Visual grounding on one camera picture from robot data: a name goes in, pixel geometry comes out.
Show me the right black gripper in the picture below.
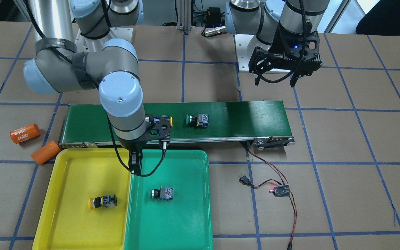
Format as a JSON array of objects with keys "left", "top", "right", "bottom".
[{"left": 116, "top": 114, "right": 171, "bottom": 174}]

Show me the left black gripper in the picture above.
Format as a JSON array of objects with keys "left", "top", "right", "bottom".
[{"left": 249, "top": 26, "right": 323, "bottom": 88}]

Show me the green push button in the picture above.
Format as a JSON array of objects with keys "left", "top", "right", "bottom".
[{"left": 151, "top": 187, "right": 174, "bottom": 200}]

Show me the yellow push button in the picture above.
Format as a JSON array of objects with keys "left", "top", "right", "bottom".
[
  {"left": 88, "top": 195, "right": 117, "bottom": 210},
  {"left": 151, "top": 115, "right": 173, "bottom": 133}
]

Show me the green push button separate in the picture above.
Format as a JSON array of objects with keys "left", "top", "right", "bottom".
[{"left": 185, "top": 114, "right": 209, "bottom": 128}]

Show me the plain orange cylinder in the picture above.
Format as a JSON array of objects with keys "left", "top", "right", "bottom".
[{"left": 31, "top": 141, "right": 62, "bottom": 165}]

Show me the orange cylinder with 4680 label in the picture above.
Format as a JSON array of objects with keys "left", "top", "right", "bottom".
[{"left": 10, "top": 123, "right": 41, "bottom": 144}]

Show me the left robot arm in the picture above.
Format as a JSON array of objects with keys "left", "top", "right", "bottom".
[{"left": 224, "top": 0, "right": 329, "bottom": 87}]

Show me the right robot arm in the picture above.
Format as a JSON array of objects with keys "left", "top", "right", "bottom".
[{"left": 23, "top": 0, "right": 172, "bottom": 177}]

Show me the green conveyor belt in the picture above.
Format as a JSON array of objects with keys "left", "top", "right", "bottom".
[{"left": 58, "top": 101, "right": 295, "bottom": 149}]

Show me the green plastic tray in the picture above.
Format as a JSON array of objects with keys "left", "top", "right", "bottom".
[{"left": 124, "top": 149, "right": 213, "bottom": 250}]

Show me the yellow plastic tray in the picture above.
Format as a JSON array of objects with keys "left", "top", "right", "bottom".
[{"left": 32, "top": 148, "right": 131, "bottom": 250}]

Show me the small controller circuit board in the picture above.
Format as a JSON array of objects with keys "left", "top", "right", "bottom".
[{"left": 270, "top": 185, "right": 291, "bottom": 197}]

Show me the red black power cable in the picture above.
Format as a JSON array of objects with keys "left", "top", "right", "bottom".
[{"left": 239, "top": 141, "right": 298, "bottom": 250}]

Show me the aluminium frame post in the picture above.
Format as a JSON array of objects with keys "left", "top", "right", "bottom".
[{"left": 176, "top": 0, "right": 193, "bottom": 33}]

